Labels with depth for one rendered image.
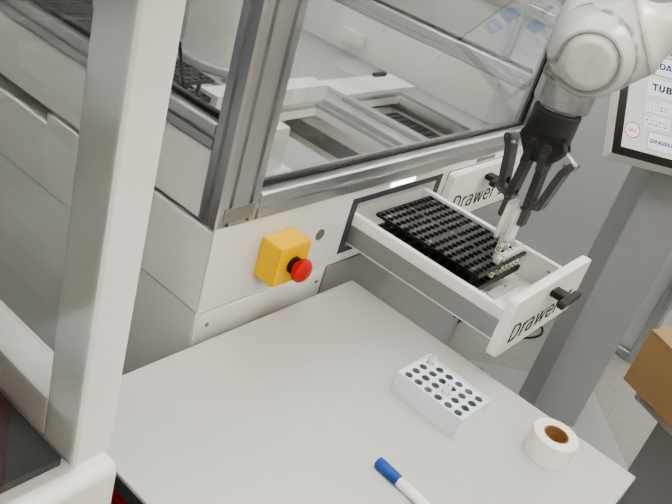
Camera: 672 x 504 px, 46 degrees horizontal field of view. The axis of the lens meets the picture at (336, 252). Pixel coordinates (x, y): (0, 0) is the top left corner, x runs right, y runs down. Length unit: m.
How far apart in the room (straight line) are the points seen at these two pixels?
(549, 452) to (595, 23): 0.59
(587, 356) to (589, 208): 0.85
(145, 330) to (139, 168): 0.71
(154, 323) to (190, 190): 0.25
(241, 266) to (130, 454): 0.34
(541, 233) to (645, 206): 1.08
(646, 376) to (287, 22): 0.87
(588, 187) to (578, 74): 2.14
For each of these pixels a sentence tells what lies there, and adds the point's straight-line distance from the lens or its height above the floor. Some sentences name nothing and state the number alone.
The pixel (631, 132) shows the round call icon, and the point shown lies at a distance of 2.06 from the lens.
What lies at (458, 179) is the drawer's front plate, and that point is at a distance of 1.62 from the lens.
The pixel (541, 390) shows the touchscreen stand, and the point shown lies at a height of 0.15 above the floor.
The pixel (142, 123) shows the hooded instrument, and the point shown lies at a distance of 0.60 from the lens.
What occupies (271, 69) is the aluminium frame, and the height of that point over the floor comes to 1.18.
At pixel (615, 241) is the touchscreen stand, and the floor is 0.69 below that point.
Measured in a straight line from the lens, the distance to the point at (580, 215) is 3.18.
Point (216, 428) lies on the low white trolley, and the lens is 1.07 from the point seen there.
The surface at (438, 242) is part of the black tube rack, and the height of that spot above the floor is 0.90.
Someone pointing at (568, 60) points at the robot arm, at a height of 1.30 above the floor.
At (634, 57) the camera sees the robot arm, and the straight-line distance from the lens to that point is 1.04.
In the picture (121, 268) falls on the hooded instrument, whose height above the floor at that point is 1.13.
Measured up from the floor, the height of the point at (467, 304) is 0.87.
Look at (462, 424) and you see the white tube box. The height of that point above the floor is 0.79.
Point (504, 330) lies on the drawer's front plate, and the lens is 1.25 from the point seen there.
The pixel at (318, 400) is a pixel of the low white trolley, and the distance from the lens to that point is 1.16.
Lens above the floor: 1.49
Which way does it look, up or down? 29 degrees down
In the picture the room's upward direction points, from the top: 17 degrees clockwise
